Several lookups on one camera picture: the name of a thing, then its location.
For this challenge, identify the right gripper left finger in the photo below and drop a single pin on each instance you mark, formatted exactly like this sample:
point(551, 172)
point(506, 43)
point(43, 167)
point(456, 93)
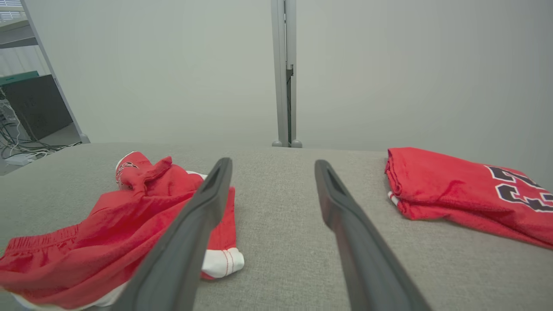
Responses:
point(173, 268)

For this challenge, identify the red jersey number 23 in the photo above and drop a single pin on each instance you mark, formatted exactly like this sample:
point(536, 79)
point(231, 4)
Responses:
point(445, 190)

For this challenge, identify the dark cabinet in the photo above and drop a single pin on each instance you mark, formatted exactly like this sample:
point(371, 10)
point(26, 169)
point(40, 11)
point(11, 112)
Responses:
point(34, 108)

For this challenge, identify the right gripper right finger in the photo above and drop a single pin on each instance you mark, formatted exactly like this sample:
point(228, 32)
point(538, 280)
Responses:
point(371, 276)

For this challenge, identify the white power strip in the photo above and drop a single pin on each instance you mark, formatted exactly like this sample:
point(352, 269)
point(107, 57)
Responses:
point(17, 160)

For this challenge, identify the red shorts white trim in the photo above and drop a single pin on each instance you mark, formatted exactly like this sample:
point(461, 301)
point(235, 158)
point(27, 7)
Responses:
point(86, 250)

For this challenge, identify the grey metal partition post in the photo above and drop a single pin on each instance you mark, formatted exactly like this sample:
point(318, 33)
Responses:
point(52, 73)
point(281, 65)

